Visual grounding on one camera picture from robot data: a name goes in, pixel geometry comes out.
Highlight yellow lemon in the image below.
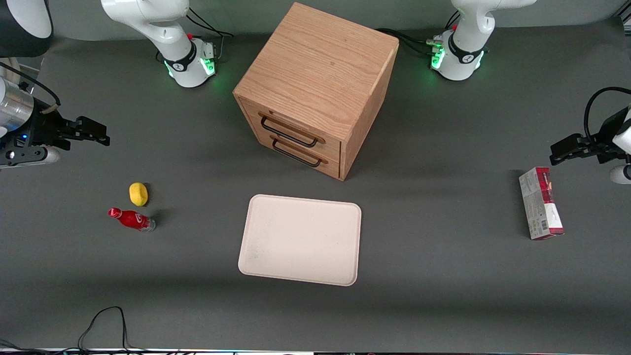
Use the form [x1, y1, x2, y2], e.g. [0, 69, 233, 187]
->
[129, 182, 149, 207]

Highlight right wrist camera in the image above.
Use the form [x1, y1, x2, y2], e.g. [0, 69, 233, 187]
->
[0, 145, 61, 169]

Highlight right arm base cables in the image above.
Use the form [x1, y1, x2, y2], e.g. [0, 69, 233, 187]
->
[186, 7, 235, 63]

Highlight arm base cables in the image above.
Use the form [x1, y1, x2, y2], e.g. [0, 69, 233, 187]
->
[186, 7, 235, 63]
[377, 10, 462, 58]

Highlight wooden drawer front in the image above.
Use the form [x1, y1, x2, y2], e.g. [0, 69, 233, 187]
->
[239, 98, 342, 163]
[251, 126, 341, 179]

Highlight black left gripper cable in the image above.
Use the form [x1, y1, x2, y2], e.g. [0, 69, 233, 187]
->
[584, 87, 631, 144]

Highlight beige plastic tray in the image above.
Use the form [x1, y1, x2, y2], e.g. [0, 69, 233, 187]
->
[238, 194, 362, 287]

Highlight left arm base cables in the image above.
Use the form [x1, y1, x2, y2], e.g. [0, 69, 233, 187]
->
[377, 10, 462, 58]

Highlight wooden drawer cabinet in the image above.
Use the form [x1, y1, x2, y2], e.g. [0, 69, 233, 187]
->
[233, 2, 400, 181]

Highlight black metal drawer handle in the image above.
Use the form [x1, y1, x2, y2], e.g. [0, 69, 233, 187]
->
[259, 114, 319, 148]
[272, 139, 322, 168]

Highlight black looped table cable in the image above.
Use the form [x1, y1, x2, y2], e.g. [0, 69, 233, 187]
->
[0, 306, 198, 355]

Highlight red and grey carton box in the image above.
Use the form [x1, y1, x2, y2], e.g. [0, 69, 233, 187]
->
[518, 167, 565, 241]

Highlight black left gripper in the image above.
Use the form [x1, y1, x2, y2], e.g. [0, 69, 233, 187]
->
[549, 106, 631, 166]

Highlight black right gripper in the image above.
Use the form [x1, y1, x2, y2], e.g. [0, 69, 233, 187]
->
[19, 106, 110, 151]

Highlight red coke bottle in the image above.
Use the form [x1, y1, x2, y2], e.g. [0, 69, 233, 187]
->
[108, 207, 156, 232]

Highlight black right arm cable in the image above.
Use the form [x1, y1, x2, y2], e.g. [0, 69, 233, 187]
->
[0, 61, 61, 115]

